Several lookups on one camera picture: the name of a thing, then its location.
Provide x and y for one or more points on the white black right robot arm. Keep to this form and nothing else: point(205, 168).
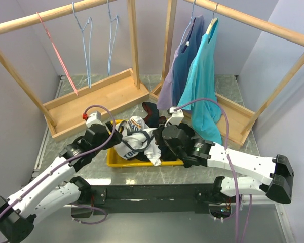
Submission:
point(272, 177)

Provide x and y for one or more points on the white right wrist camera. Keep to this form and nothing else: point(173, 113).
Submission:
point(176, 117)

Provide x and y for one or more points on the wooden clothes rack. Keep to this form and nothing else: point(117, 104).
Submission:
point(241, 119)
point(117, 92)

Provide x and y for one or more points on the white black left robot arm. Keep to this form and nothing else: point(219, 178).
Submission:
point(57, 185)

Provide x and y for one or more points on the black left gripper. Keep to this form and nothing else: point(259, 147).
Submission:
point(116, 138)

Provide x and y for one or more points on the turquoise t-shirt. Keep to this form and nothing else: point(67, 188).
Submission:
point(200, 84)

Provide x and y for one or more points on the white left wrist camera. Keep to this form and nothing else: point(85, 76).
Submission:
point(92, 119)

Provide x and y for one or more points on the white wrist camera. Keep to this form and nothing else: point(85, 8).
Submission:
point(176, 117)
point(92, 119)

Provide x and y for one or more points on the blue hanger holding purple shirt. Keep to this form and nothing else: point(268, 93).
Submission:
point(189, 24)

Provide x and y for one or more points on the left wooden clothes rack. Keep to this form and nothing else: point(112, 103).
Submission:
point(117, 92)

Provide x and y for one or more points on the right wooden clothes rack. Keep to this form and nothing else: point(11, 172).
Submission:
point(241, 119)

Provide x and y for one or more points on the pink wire hanger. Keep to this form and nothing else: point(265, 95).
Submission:
point(58, 55)

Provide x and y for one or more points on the purple blue t-shirt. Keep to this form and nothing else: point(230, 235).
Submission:
point(176, 79)

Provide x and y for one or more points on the white navy-trimmed tank top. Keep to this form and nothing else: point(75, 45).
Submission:
point(137, 137)

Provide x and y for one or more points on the yellow plastic tray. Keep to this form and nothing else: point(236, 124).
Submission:
point(115, 161)

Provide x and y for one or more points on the light blue wire hanger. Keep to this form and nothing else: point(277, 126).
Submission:
point(86, 46)

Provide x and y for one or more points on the wooden hanger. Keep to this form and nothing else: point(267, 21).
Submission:
point(213, 21)

